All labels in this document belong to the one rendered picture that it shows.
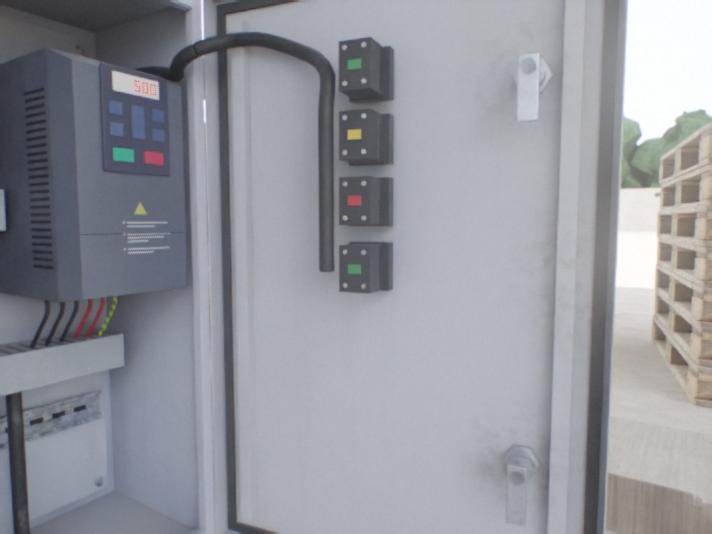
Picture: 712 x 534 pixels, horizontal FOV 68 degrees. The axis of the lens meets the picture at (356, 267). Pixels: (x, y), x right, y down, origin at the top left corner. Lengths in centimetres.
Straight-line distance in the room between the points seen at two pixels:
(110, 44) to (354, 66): 37
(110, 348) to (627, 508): 138
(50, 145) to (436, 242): 36
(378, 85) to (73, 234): 30
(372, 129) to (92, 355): 41
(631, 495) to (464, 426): 117
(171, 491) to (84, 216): 36
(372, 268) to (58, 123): 31
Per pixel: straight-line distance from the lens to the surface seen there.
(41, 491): 76
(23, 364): 64
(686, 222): 274
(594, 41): 50
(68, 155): 54
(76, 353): 66
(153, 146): 57
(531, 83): 46
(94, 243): 53
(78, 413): 75
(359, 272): 46
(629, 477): 165
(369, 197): 46
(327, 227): 48
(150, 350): 70
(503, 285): 49
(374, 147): 47
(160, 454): 73
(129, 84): 57
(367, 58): 48
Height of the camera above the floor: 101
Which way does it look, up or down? 5 degrees down
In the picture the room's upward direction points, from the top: straight up
